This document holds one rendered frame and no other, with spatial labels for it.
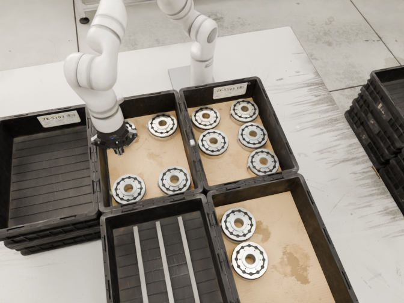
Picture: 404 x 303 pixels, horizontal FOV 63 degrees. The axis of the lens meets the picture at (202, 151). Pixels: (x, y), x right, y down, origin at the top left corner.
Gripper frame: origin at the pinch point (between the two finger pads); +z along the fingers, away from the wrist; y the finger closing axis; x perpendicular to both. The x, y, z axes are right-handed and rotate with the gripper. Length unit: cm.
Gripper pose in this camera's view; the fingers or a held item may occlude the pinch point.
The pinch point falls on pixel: (119, 149)
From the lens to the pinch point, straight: 97.8
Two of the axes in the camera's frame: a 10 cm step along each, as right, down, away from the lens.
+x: -2.3, -8.4, 4.9
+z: -0.3, 5.1, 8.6
